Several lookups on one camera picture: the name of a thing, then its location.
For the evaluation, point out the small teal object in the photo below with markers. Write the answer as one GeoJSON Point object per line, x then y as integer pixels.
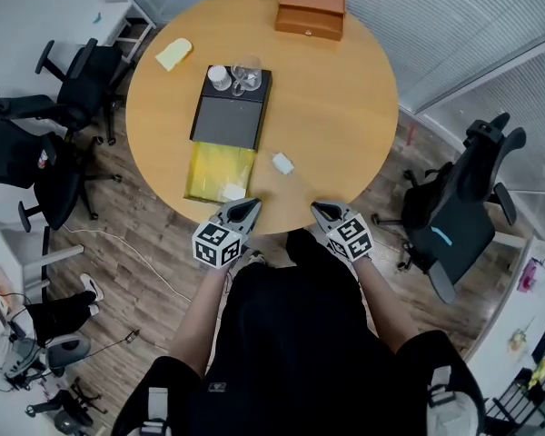
{"type": "Point", "coordinates": [98, 17]}

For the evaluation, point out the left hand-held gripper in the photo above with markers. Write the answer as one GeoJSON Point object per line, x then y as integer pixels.
{"type": "Point", "coordinates": [214, 243]}

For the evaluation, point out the brown leather case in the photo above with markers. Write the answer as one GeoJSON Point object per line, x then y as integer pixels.
{"type": "Point", "coordinates": [310, 14]}

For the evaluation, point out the person's black clothing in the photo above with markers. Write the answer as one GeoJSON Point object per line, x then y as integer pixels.
{"type": "Point", "coordinates": [295, 357]}

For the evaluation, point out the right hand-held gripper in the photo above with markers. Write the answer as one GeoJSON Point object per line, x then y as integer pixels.
{"type": "Point", "coordinates": [350, 239]}

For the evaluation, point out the white paper cup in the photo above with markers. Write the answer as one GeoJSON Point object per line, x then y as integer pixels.
{"type": "Point", "coordinates": [218, 77]}

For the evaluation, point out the white desk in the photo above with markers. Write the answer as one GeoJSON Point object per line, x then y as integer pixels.
{"type": "Point", "coordinates": [113, 14]}

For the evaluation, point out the black office chair blue stripe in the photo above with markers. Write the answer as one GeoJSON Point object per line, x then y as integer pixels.
{"type": "Point", "coordinates": [458, 207]}

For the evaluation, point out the black office chair with sticker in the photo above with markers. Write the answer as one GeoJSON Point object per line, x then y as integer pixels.
{"type": "Point", "coordinates": [22, 157]}

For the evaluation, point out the black shelf rack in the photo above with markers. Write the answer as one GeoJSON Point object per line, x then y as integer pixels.
{"type": "Point", "coordinates": [531, 379]}

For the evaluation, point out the person's left forearm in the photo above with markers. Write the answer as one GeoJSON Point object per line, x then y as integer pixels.
{"type": "Point", "coordinates": [200, 316]}

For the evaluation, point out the yellow sponge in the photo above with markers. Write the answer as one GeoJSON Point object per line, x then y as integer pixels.
{"type": "Point", "coordinates": [173, 54]}

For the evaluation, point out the white desk leg frame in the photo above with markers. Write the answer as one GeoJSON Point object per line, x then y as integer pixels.
{"type": "Point", "coordinates": [45, 261]}

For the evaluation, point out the pink object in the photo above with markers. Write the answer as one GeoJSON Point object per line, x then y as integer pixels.
{"type": "Point", "coordinates": [527, 276]}

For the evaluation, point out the yellow toy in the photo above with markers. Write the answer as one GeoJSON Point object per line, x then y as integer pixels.
{"type": "Point", "coordinates": [518, 339]}

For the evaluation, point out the black box with yellow drawer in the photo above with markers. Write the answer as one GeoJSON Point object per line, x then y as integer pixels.
{"type": "Point", "coordinates": [229, 121]}

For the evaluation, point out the clear wine glass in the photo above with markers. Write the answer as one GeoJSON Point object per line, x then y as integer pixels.
{"type": "Point", "coordinates": [247, 73]}

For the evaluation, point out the grey office chair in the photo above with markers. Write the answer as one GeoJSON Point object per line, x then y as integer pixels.
{"type": "Point", "coordinates": [41, 357]}

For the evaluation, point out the small white item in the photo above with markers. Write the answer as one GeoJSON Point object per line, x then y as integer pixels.
{"type": "Point", "coordinates": [282, 163]}
{"type": "Point", "coordinates": [233, 192]}

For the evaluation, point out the red floor tape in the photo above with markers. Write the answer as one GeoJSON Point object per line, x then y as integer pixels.
{"type": "Point", "coordinates": [411, 134]}

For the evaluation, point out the person's right forearm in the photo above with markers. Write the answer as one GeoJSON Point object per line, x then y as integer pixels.
{"type": "Point", "coordinates": [383, 307]}

